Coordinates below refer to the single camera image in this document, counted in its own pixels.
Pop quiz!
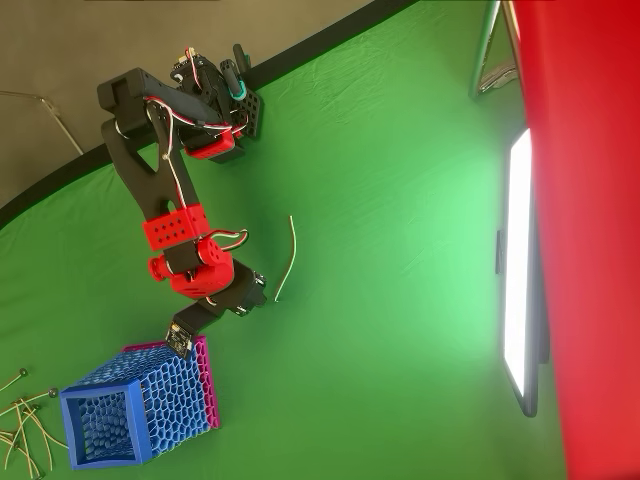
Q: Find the white candle wick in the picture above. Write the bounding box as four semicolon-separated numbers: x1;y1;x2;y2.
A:
273;215;298;303

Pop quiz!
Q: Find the blue and magenta mesh basket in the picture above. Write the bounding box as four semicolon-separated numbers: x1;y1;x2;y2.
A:
59;334;222;472

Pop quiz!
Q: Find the spare wick with metal disc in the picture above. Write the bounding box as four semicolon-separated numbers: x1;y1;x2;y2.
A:
0;387;60;417
0;427;32;476
27;407;55;472
14;398;42;477
0;367;29;394

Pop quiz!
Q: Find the green table cloth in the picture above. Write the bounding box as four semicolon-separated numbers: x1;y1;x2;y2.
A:
0;0;569;480

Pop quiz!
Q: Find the black and teal table clamp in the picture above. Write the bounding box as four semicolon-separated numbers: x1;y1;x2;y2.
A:
218;43;250;102

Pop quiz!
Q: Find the chrome tube stand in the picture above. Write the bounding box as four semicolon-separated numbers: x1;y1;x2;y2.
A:
468;0;522;103

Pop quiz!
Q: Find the red blurred foreground object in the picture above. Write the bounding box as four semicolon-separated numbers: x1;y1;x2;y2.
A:
511;0;640;480

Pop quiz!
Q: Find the black gripper camera mount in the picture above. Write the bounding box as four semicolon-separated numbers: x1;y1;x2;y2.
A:
164;298;225;362

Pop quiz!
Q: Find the thin cable on floor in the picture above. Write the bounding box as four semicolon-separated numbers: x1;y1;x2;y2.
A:
0;90;85;157

